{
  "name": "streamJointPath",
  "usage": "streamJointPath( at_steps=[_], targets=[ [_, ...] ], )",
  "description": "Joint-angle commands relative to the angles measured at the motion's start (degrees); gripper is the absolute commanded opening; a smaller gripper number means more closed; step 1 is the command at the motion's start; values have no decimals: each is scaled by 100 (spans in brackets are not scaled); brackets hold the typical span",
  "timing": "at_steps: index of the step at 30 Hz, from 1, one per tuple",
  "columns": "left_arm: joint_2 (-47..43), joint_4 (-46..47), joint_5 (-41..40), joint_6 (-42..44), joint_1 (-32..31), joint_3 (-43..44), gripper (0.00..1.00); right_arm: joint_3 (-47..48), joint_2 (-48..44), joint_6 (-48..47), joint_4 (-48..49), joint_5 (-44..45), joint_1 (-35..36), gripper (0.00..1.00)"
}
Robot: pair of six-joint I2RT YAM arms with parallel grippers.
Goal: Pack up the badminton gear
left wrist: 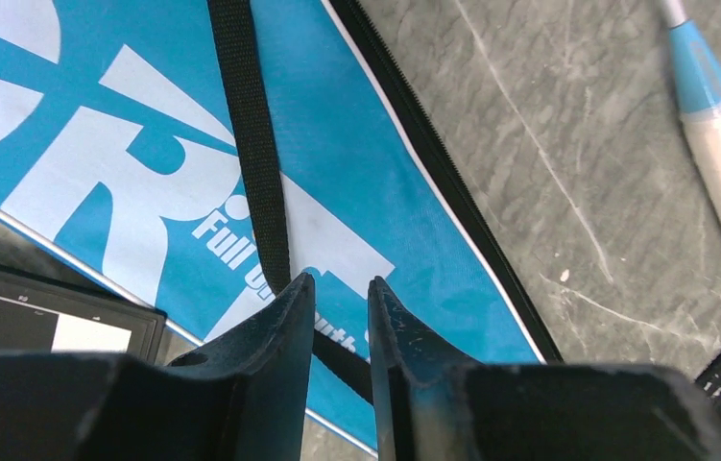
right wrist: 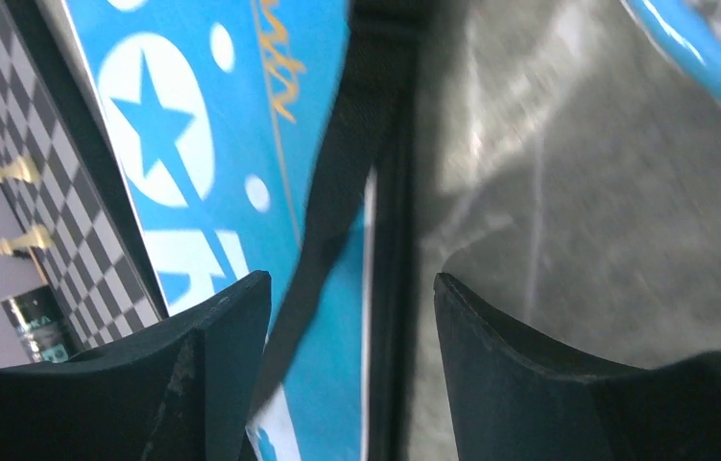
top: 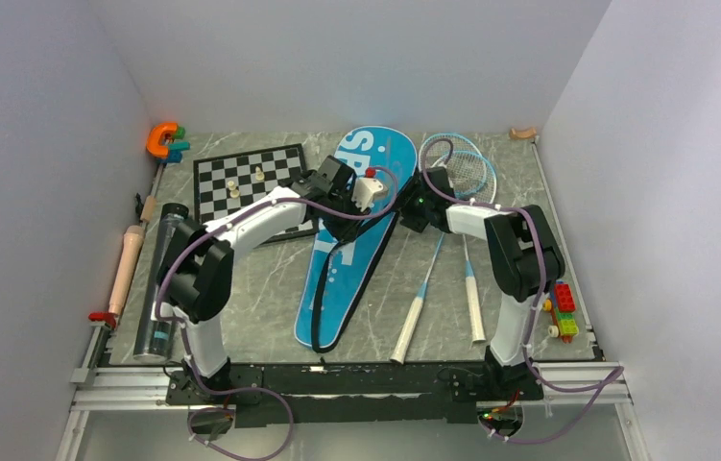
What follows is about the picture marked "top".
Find blue badminton racket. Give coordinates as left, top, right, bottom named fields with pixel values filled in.
left=391, top=133, right=497, bottom=364
left=435, top=148, right=497, bottom=344

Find blue racket bag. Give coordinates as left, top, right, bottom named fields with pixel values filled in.
left=295, top=126, right=418, bottom=353

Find black shuttlecock tube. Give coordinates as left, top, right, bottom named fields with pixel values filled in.
left=132, top=203, right=189, bottom=365

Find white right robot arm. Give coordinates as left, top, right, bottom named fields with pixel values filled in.
left=395, top=167, right=565, bottom=399

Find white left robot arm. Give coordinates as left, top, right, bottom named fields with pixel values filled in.
left=155, top=156, right=388, bottom=403

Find cream chess piece front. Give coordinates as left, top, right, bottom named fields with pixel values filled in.
left=227, top=181, right=240, bottom=199

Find black white chessboard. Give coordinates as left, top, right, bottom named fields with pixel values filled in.
left=193, top=143, right=307, bottom=224

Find small wooden arch block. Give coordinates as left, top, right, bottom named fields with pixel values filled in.
left=509, top=127, right=538, bottom=140

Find teal toy blocks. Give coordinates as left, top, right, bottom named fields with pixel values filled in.
left=165, top=126, right=190, bottom=163

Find orange horseshoe magnet toy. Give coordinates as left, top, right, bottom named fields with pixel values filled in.
left=146, top=122, right=180, bottom=159

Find beige wooden roller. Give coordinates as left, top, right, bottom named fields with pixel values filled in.
left=108, top=225, right=145, bottom=317

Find red clamp piece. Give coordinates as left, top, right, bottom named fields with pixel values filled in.
left=87, top=311, right=118, bottom=330

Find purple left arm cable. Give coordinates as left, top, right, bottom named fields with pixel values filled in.
left=153, top=166, right=399, bottom=461

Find small tan stick handle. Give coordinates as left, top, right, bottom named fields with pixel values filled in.
left=137, top=195, right=156, bottom=223

